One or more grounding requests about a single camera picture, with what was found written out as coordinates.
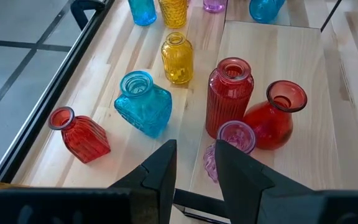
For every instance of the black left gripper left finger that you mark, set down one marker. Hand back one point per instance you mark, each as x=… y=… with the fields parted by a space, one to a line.
x=157 y=186

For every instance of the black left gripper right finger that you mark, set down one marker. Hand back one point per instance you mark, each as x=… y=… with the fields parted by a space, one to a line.
x=244 y=193

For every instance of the purple dimpled flared glass vase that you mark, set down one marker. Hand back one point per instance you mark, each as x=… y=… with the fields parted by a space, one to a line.
x=236 y=135

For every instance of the red flared cone glass vase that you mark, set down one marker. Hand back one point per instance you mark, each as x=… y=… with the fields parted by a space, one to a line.
x=269 y=124

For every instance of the small red ribbed square vase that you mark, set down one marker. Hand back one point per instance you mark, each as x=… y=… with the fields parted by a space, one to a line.
x=85 y=140

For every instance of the red ribbed cylinder glass vase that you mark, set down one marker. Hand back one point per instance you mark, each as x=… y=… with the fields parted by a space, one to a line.
x=227 y=102

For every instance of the small yellow checkered glass vase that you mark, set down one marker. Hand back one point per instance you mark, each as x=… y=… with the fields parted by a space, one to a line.
x=177 y=62

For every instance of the large blue embossed glass vase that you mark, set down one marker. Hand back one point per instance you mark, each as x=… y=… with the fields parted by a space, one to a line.
x=264 y=11

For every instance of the blue square patterned glass vase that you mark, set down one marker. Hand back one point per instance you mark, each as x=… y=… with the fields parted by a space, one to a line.
x=145 y=109

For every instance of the yellow honeycomb glass vase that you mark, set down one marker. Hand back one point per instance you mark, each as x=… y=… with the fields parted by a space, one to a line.
x=172 y=14

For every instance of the wide purple ribbed glass jar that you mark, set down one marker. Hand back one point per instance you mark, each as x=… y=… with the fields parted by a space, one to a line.
x=214 y=5

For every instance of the black aluminium table frame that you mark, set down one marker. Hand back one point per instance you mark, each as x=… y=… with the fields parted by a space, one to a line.
x=53 y=93

